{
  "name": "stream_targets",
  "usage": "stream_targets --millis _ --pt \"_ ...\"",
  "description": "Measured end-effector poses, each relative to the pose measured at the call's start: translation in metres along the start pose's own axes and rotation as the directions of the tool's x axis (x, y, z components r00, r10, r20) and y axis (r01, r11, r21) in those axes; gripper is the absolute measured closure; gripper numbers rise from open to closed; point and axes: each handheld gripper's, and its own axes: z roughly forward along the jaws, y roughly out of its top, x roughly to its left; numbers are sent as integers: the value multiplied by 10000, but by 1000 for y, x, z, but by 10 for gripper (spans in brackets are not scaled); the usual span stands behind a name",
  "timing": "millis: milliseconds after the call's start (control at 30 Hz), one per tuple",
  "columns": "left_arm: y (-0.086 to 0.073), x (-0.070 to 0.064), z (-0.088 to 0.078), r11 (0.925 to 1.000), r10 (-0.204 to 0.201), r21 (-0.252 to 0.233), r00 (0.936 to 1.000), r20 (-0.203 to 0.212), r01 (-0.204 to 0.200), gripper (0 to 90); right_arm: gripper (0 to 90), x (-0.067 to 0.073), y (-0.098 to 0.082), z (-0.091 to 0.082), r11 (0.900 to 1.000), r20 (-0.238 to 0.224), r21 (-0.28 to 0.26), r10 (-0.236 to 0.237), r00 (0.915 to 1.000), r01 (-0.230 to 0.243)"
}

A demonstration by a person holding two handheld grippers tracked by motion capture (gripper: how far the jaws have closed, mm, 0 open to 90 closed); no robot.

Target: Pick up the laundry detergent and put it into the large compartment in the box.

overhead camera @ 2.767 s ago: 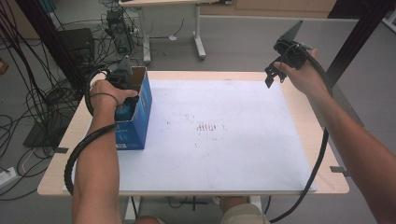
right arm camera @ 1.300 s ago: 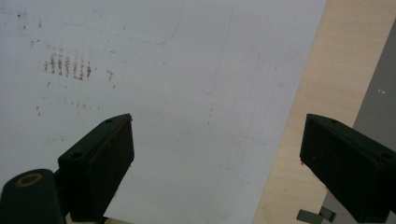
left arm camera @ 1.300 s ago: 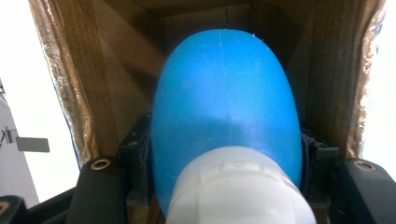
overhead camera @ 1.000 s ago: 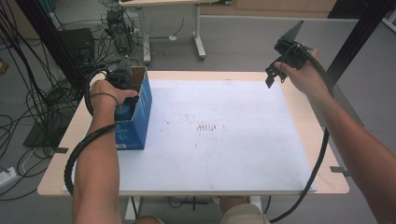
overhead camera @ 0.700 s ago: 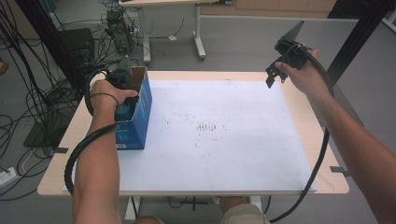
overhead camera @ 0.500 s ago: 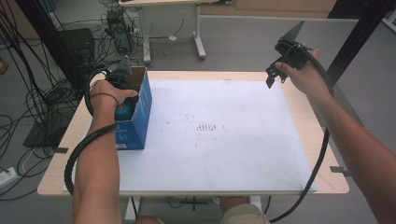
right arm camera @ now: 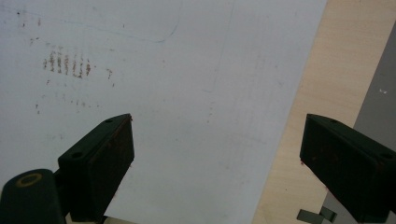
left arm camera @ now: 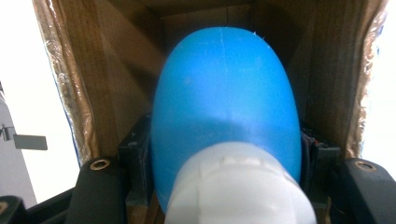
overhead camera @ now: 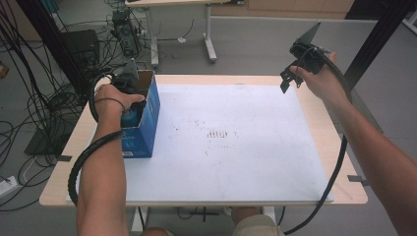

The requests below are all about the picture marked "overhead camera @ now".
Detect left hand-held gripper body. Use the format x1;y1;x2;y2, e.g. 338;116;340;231
112;57;142;96

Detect black box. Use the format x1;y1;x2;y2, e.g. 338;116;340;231
60;29;101;72

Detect black frame post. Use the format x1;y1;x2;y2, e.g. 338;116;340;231
342;0;417;94
15;0;91;102

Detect black smooth gripper cable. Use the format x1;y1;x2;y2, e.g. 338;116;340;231
282;45;354;236

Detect blue cardboard box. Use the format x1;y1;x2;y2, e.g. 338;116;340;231
114;69;162;159

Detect white mat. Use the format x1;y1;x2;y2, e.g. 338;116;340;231
65;83;335;204

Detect white power strip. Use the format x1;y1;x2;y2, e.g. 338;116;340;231
0;175;20;199

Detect thin black wrist strap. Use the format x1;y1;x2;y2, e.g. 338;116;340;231
93;96;127;113

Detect white table leg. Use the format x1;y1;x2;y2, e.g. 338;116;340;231
129;206;149;236

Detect wooden table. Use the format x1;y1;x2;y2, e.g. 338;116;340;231
38;74;369;208

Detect person's right hand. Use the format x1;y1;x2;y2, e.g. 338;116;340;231
289;51;350;107

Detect person's beige shorts leg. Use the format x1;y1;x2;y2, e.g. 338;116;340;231
230;206;286;236

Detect black spiral-wrapped gripper cable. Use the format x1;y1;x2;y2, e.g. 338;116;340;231
66;72;126;208

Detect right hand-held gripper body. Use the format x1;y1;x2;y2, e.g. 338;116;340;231
279;22;332;83

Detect white desk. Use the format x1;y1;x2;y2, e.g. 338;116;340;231
124;0;245;69

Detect tangle of black floor cables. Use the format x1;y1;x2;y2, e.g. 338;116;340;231
0;0;109;212

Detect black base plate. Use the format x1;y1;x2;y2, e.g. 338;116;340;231
24;117;79;157

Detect person's left hand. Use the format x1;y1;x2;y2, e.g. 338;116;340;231
93;84;146;124

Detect grey tape piece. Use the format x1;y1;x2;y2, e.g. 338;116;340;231
346;174;371;187

